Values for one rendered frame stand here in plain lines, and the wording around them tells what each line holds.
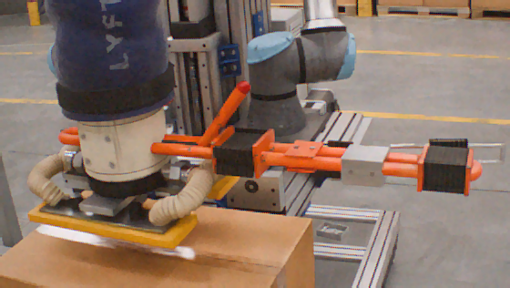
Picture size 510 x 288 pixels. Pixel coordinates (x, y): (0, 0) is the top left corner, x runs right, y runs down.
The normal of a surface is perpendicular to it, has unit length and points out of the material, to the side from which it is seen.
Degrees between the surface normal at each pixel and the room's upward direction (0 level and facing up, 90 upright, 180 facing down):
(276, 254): 0
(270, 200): 90
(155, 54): 87
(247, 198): 90
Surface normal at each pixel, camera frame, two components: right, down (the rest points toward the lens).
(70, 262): -0.08, -0.92
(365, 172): -0.38, 0.38
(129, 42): 0.48, 0.02
